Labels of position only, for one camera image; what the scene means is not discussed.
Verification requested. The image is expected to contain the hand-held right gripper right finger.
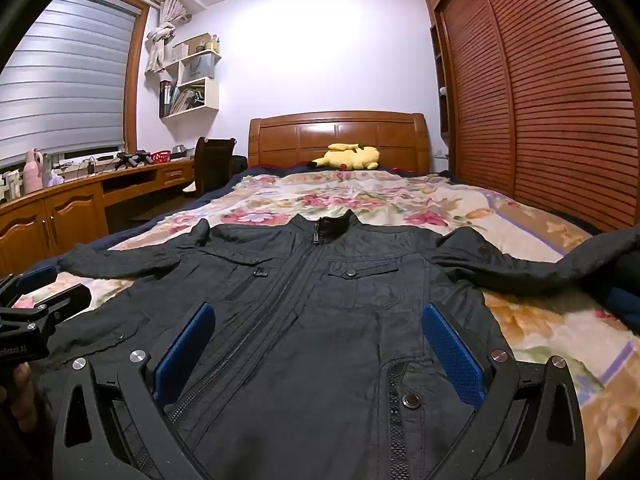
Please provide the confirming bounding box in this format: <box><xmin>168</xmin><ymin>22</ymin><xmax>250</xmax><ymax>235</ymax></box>
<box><xmin>421</xmin><ymin>302</ymin><xmax>587</xmax><ymax>480</ymax></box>

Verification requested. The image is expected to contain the yellow plush toy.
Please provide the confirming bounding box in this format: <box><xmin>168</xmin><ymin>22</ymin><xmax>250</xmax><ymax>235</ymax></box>
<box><xmin>306</xmin><ymin>143</ymin><xmax>381</xmax><ymax>171</ymax></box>

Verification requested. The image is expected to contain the floral blanket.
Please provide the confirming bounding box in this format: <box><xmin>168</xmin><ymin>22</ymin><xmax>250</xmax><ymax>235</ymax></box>
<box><xmin>10</xmin><ymin>169</ymin><xmax>640</xmax><ymax>480</ymax></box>

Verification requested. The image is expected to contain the pink bottle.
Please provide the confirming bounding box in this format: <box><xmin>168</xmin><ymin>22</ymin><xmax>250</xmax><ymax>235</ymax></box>
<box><xmin>23</xmin><ymin>148</ymin><xmax>45</xmax><ymax>193</ymax></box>

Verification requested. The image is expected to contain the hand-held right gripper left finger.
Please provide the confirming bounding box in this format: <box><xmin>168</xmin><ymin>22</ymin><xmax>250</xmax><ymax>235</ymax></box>
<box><xmin>52</xmin><ymin>302</ymin><xmax>217</xmax><ymax>480</ymax></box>

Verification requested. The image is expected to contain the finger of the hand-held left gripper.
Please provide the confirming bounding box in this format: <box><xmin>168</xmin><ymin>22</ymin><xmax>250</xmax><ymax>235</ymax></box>
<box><xmin>0</xmin><ymin>265</ymin><xmax>59</xmax><ymax>307</ymax></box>
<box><xmin>10</xmin><ymin>282</ymin><xmax>93</xmax><ymax>332</ymax></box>

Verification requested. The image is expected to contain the wooden desk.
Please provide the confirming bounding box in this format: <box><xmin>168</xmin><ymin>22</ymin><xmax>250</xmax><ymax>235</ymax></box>
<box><xmin>0</xmin><ymin>152</ymin><xmax>196</xmax><ymax>276</ymax></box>

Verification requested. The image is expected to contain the row of books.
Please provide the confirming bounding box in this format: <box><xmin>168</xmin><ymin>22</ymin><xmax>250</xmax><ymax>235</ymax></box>
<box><xmin>160</xmin><ymin>80</ymin><xmax>179</xmax><ymax>117</ymax></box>

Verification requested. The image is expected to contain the dark blue cloth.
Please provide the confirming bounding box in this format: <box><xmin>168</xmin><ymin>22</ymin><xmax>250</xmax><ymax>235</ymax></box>
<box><xmin>602</xmin><ymin>255</ymin><xmax>640</xmax><ymax>318</ymax></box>

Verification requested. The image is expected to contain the wooden louvered wardrobe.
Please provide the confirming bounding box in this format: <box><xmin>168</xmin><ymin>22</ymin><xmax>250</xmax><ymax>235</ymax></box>
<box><xmin>422</xmin><ymin>0</ymin><xmax>640</xmax><ymax>233</ymax></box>

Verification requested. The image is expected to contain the wooden bed headboard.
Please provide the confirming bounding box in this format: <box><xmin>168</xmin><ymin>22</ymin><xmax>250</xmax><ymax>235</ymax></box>
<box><xmin>248</xmin><ymin>111</ymin><xmax>431</xmax><ymax>176</ymax></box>

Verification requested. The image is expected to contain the grey paper bag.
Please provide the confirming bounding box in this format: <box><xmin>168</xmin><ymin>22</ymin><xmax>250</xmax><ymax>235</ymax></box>
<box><xmin>179</xmin><ymin>55</ymin><xmax>215</xmax><ymax>86</ymax></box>

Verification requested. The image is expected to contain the person's left hand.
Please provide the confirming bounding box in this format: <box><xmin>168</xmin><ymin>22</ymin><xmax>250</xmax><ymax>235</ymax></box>
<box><xmin>0</xmin><ymin>361</ymin><xmax>37</xmax><ymax>423</ymax></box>

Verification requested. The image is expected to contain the dark wooden chair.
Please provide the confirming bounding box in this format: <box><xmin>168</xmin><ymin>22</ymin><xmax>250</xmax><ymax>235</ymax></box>
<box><xmin>182</xmin><ymin>136</ymin><xmax>237</xmax><ymax>198</ymax></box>

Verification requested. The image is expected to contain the white wall shelf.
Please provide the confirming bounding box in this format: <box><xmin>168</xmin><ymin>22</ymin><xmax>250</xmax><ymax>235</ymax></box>
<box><xmin>159</xmin><ymin>34</ymin><xmax>222</xmax><ymax>119</ymax></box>

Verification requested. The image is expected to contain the black zip jacket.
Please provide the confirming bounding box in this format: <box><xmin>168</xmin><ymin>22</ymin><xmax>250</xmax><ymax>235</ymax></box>
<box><xmin>37</xmin><ymin>212</ymin><xmax>640</xmax><ymax>480</ymax></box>

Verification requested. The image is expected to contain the white tied curtain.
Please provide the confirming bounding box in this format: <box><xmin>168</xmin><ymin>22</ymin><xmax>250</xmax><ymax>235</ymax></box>
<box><xmin>145</xmin><ymin>0</ymin><xmax>193</xmax><ymax>76</ymax></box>

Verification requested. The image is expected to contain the grey window blind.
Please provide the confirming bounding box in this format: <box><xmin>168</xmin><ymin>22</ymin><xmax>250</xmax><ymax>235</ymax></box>
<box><xmin>0</xmin><ymin>0</ymin><xmax>141</xmax><ymax>167</ymax></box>

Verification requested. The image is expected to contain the black gadget on desk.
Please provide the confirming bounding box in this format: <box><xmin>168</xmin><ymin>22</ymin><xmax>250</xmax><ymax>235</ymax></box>
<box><xmin>116</xmin><ymin>150</ymin><xmax>152</xmax><ymax>170</ymax></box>

